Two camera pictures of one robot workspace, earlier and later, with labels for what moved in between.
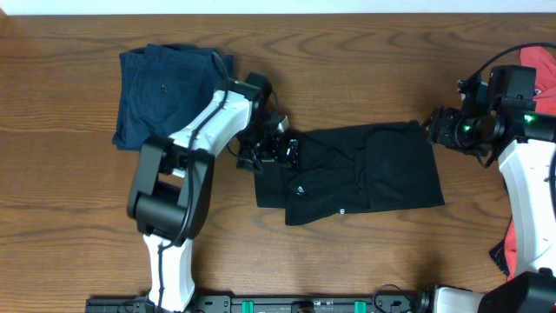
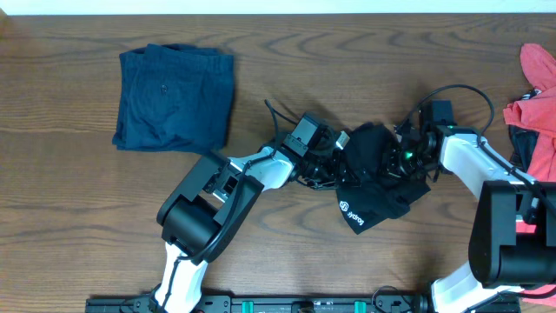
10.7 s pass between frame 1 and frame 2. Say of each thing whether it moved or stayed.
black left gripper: moved
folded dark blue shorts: stayed
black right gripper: moved
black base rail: stayed
